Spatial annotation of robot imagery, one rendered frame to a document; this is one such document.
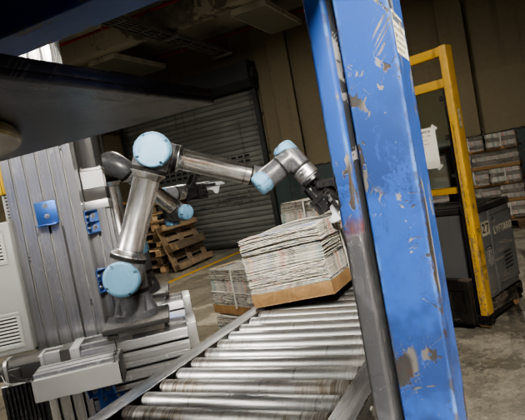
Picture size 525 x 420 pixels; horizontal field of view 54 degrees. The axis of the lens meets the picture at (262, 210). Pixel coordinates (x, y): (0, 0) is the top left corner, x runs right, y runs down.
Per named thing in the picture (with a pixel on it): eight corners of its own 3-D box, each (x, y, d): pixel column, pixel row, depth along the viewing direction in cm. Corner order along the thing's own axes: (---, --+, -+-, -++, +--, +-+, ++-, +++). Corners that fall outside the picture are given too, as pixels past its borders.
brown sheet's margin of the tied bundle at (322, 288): (274, 295, 182) (271, 283, 182) (350, 280, 169) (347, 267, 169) (253, 308, 168) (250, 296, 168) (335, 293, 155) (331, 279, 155)
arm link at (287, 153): (271, 157, 179) (289, 142, 180) (292, 181, 177) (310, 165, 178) (270, 150, 171) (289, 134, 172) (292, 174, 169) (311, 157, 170)
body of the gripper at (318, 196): (328, 213, 176) (305, 187, 178) (346, 196, 172) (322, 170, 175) (321, 217, 169) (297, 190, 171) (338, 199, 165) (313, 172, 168)
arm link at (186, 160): (137, 167, 185) (268, 195, 192) (134, 165, 175) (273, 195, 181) (144, 135, 185) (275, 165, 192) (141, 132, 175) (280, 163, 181)
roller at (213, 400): (152, 408, 115) (147, 387, 115) (355, 416, 95) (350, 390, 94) (137, 420, 111) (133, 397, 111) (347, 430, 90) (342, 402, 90)
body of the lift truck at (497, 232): (405, 316, 396) (387, 213, 391) (440, 296, 432) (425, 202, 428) (496, 322, 344) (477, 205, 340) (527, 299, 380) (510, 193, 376)
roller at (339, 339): (223, 354, 144) (220, 337, 144) (390, 351, 124) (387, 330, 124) (214, 361, 140) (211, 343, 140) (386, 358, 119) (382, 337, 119)
